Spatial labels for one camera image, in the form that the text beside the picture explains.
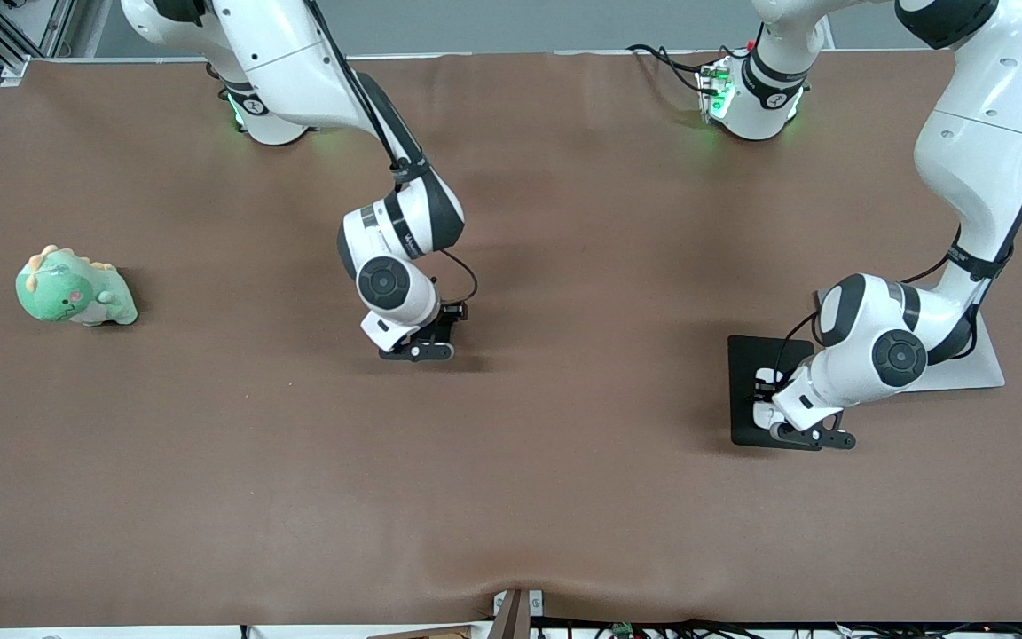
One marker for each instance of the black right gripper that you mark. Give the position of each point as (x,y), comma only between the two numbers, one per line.
(452,314)

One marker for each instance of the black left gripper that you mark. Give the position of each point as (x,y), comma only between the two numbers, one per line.
(766,389)

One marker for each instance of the white computer mouse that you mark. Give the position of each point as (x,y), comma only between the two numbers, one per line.
(763,417)

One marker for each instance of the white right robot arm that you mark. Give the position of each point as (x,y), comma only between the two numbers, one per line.
(298,53)

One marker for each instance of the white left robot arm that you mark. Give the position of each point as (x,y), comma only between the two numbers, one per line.
(972,160)

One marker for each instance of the black mouse pad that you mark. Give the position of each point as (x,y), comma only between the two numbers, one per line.
(746,390)

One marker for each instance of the brown table cover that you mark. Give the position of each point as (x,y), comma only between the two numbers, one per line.
(511,488)

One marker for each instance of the silver laptop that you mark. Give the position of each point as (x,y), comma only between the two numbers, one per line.
(990,373)

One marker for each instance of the green dinosaur plush toy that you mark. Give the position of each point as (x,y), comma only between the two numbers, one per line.
(63,293)

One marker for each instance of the metal clamp bracket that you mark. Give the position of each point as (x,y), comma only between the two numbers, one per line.
(515,614)

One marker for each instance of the aluminium frame post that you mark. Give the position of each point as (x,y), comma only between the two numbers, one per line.
(5,49)

